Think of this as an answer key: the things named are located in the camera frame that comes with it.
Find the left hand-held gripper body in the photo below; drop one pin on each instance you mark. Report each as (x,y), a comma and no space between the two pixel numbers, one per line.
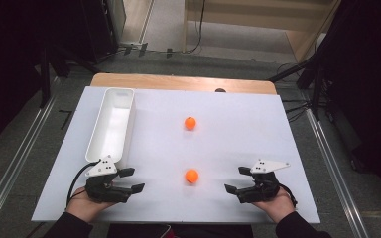
(102,193)

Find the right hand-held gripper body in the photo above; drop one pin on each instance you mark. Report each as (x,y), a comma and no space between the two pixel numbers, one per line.
(263,188)

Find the orange ball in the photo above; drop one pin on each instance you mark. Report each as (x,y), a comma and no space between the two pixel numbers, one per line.
(190,123)
(191,176)

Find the white oblong plastic container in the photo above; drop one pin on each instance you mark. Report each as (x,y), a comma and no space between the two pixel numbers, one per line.
(112,125)

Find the person's left hand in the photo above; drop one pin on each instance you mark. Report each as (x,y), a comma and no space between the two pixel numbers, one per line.
(82,206)

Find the person's right hand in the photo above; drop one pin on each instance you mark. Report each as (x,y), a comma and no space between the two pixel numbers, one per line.
(279,206)

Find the person's dark lap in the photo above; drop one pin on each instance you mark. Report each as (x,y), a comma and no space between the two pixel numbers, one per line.
(205,231)

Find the wooden table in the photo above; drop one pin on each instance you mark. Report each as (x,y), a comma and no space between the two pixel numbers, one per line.
(178,82)

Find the black metal stand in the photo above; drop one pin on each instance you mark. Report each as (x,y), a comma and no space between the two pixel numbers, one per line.
(45,79)
(317,89)

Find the black curtain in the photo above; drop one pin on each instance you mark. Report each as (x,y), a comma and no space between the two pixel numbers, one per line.
(10,49)
(370,82)

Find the metal floor rail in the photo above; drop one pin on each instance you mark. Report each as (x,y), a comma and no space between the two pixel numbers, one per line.
(16,158)
(334,172)

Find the light wooden frame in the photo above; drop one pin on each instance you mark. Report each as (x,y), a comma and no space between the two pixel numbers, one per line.
(244,23)

